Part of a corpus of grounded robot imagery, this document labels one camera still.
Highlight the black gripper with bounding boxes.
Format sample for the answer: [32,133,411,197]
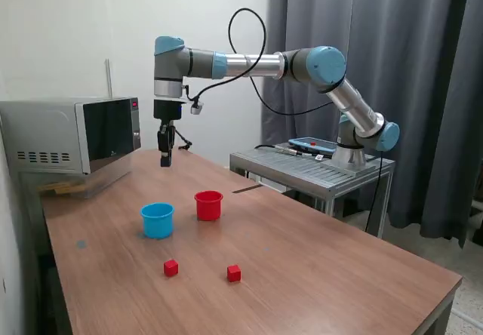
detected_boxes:
[152,100,184,168]

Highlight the red plastic cup bin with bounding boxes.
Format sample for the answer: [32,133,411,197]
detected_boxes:
[193,190,224,222]

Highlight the blue plastic cup bin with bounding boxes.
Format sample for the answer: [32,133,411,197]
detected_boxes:
[140,201,176,240]

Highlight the light wooden pieces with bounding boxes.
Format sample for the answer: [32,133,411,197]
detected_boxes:
[37,181,90,196]

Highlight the silver microwave oven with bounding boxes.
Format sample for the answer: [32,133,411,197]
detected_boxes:
[0,96,143,176]

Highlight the aluminium profile robot stand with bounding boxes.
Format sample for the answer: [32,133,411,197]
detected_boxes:
[229,144,396,238]

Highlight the blue grey teach pendant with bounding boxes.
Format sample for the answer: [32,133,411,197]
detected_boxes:
[288,137,337,155]

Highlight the aluminium robot mounting plate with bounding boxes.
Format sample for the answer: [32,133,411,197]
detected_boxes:
[320,153,382,177]

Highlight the dark grey curtain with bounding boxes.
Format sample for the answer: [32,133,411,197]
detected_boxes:
[262,0,483,249]

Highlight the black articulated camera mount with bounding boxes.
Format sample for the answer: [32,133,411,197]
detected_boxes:
[158,74,193,152]

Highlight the white wall conduit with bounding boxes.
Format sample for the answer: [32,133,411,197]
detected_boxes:
[104,58,113,98]

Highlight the black robot wrist cable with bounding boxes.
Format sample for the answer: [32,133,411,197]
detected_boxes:
[186,8,335,116]

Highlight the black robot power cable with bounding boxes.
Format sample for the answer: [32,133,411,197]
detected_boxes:
[364,148,383,233]

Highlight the white floor cable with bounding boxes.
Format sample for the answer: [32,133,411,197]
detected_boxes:
[452,306,483,327]

